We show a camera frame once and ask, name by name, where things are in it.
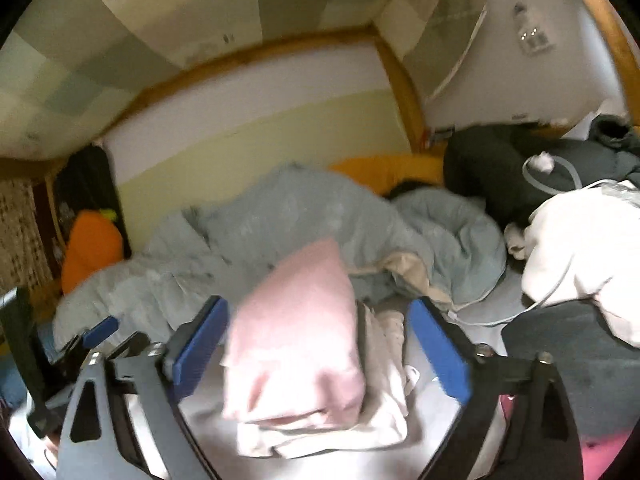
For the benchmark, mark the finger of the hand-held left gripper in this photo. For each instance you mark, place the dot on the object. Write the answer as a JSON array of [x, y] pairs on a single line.
[[100, 332]]

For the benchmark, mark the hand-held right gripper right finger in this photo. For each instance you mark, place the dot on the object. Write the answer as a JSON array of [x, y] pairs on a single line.
[[437, 350]]

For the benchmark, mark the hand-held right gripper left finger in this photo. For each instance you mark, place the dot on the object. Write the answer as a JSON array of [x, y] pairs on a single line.
[[200, 345]]

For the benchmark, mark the pink printed T-shirt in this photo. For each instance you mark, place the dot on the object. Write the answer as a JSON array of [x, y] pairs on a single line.
[[295, 335]]

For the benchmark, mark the beige sock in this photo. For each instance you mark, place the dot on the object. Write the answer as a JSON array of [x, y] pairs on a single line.
[[392, 330]]

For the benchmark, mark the orange carrot plush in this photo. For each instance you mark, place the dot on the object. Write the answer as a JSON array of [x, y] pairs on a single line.
[[92, 255]]

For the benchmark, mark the white garment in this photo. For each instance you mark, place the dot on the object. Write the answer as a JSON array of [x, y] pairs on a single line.
[[385, 410]]

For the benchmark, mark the dark grey garment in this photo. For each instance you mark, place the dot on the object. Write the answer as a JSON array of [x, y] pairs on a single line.
[[565, 360]]

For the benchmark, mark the beige patterned curtain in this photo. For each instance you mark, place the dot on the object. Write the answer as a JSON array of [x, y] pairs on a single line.
[[20, 230]]

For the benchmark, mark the small white soft item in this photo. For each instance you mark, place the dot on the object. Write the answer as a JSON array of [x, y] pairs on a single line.
[[515, 242]]

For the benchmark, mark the grey-green duvet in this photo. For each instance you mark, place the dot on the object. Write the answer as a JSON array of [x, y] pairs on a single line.
[[280, 210]]

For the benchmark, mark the white clothing pile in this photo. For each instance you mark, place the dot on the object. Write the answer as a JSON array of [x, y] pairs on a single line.
[[575, 250]]

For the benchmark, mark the black clothing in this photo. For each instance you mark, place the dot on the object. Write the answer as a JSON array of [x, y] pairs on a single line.
[[480, 170]]

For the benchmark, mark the orange pillow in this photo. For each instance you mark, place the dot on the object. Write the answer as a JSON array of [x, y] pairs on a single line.
[[395, 170]]

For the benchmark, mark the red flat case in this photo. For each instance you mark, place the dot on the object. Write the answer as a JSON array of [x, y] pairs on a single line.
[[600, 455]]

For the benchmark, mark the dark green garment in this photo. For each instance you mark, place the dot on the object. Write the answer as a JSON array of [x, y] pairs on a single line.
[[615, 132]]

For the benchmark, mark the pastel checked canopy cloth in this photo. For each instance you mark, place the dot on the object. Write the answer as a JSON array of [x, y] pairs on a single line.
[[200, 0]]

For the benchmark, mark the wooden bed frame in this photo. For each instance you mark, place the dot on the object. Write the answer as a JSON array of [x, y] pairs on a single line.
[[395, 85]]

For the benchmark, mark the white wall power strip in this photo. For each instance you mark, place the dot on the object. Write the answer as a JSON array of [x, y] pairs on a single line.
[[535, 30]]

